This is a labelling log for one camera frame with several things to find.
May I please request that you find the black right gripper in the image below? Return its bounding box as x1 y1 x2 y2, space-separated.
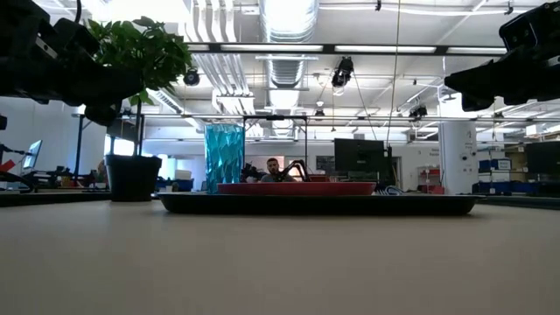
444 0 560 113

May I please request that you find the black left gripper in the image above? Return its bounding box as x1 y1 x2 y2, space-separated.
0 0 146 128

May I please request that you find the pink round plate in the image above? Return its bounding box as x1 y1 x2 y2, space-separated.
216 181 378 197

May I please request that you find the dark green serving tray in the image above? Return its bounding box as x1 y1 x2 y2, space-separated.
157 192 486 217

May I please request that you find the black box behind tree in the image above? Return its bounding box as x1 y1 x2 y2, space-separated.
106 115 146 144

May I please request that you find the white LED light strip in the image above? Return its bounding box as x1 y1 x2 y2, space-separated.
334 45 438 54
446 46 508 55
220 44 325 53

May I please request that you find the white round pillar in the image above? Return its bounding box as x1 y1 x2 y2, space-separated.
437 121 480 196

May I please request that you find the blue storage bin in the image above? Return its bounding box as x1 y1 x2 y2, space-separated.
479 157 514 172

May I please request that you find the small green tree black pot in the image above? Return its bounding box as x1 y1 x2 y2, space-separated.
86 16 194 204

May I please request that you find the small bright computer screen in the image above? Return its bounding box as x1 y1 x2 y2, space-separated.
21 139 44 172

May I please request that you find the dark large monitor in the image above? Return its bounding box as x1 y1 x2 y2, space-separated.
524 140 560 197

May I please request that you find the black background monitor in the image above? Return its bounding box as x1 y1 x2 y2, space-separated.
333 137 387 174

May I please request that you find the person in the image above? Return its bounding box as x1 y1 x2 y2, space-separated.
259 157 299 184

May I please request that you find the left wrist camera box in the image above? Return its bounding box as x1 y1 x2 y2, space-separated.
52 17 102 59

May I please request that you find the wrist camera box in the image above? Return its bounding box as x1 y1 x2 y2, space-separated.
52 17 102 59
499 3 549 52

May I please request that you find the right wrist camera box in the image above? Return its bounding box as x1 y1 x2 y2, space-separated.
499 3 549 52

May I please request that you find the thin hanging cable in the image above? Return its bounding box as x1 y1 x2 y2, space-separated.
384 0 402 148

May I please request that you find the black overhead camera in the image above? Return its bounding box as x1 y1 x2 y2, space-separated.
331 56 355 89

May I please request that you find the black overhead frame beam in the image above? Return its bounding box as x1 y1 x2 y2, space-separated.
183 41 508 57

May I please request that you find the black background stand frame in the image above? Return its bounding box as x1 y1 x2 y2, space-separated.
241 114 309 184

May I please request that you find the silver ceiling air duct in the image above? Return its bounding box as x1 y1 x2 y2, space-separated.
259 0 321 89

